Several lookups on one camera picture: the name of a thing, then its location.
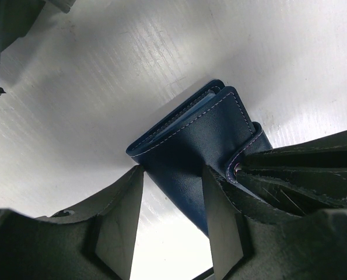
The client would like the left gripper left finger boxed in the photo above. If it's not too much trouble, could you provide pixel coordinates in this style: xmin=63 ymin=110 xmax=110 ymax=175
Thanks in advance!
xmin=0 ymin=166 xmax=144 ymax=279

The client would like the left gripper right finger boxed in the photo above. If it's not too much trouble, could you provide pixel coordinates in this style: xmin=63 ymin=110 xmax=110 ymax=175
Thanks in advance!
xmin=202 ymin=166 xmax=347 ymax=279

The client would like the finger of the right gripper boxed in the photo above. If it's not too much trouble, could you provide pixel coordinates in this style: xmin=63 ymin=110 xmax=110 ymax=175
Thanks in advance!
xmin=240 ymin=130 xmax=347 ymax=172
xmin=236 ymin=168 xmax=347 ymax=216

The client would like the blue leather card holder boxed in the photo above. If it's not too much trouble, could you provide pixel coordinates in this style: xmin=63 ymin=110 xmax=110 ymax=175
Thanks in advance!
xmin=126 ymin=79 xmax=272 ymax=235

